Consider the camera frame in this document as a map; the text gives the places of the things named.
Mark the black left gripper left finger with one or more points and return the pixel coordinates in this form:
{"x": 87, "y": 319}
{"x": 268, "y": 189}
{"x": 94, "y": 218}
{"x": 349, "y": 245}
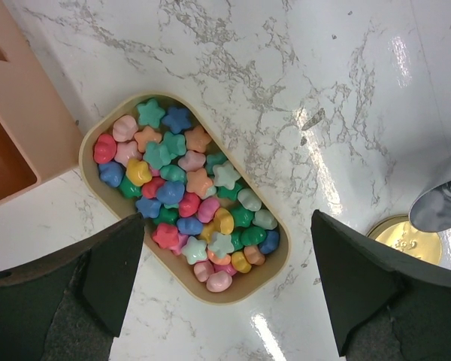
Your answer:
{"x": 71, "y": 304}

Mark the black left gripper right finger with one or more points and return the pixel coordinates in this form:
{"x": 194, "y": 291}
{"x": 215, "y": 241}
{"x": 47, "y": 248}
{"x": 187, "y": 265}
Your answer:
{"x": 382, "y": 304}

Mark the silver metal scoop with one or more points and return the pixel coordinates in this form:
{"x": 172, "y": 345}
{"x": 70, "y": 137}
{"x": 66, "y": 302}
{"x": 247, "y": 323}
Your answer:
{"x": 431, "y": 211}

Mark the beige tray of star candies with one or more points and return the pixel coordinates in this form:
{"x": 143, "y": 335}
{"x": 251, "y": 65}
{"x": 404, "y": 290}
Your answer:
{"x": 154, "y": 157}

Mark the gold jar lid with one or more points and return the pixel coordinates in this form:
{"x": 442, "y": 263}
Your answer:
{"x": 397, "y": 232}

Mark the peach desk organizer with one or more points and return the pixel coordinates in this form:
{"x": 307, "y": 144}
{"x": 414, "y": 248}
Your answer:
{"x": 39, "y": 139}

